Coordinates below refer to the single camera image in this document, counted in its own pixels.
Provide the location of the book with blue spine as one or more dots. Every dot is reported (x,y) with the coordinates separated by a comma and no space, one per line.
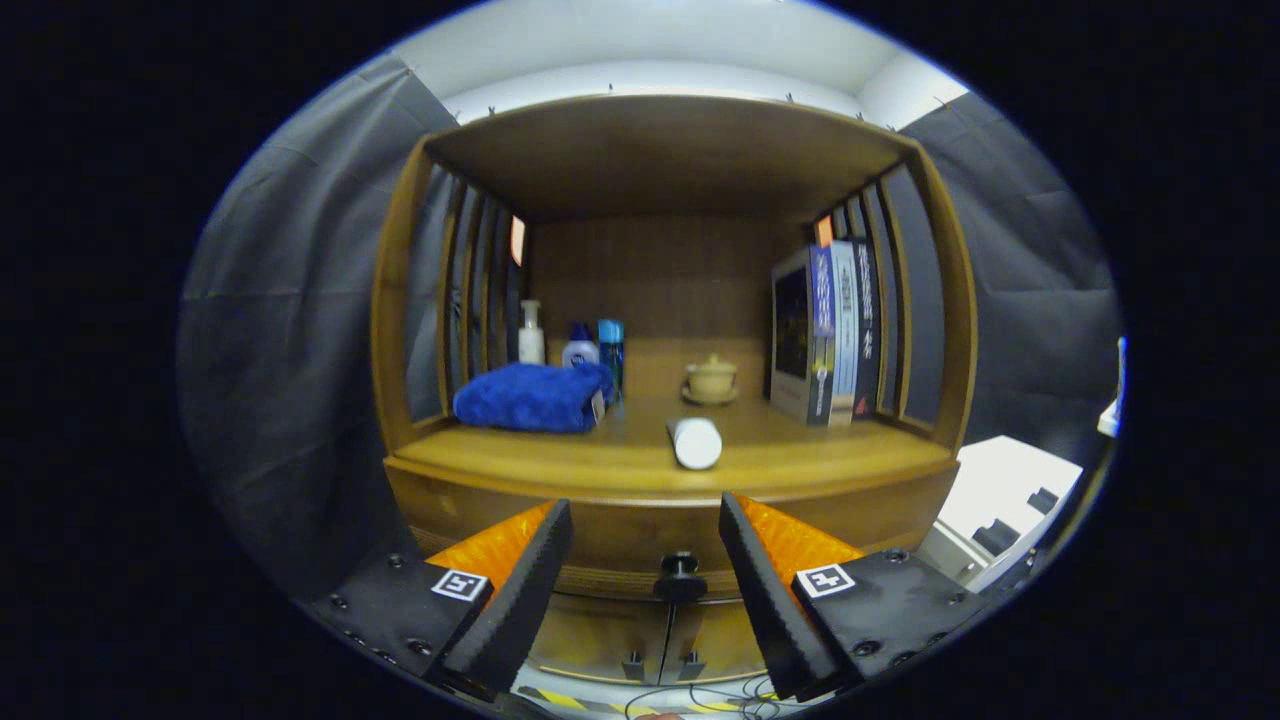
(795,330)

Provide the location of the small white shelf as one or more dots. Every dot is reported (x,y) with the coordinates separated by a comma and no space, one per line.
(1108,425)

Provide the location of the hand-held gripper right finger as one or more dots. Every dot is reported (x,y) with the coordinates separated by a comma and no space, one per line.
(780,610)

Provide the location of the white pump bottle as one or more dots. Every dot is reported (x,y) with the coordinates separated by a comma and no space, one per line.
(531,345)

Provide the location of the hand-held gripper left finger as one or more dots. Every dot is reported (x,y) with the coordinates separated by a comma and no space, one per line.
(520,600)

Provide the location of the blue folded towel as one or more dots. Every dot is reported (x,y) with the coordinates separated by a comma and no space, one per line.
(530,398)

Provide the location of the wooden cabinet door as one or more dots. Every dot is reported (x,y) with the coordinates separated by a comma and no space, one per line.
(600,630)
(710,630)

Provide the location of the wooden drawer with black knob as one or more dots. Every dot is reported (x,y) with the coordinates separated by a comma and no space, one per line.
(640,540)

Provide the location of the wooden cabinet with shelf hutch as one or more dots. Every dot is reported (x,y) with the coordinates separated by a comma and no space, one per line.
(650,280)

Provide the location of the clear blue bottle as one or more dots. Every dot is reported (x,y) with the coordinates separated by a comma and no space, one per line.
(611,350)

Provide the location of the white bottle with blue cap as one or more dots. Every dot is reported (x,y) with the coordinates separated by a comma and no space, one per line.
(580,353)

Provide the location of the book with pale grey spine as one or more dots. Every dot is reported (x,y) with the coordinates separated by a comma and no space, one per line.
(845,330)

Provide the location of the yellow black floor tape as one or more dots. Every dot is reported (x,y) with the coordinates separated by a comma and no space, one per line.
(560,697)

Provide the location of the white tube with green end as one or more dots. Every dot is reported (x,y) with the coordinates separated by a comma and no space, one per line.
(696,445)

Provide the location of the book with black spine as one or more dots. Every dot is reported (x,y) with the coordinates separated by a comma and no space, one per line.
(867,330)

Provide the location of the wooden countertop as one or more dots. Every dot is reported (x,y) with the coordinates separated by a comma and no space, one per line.
(600,455)

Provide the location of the beige lidded teacup with saucer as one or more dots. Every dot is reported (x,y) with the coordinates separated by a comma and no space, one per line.
(711,380)

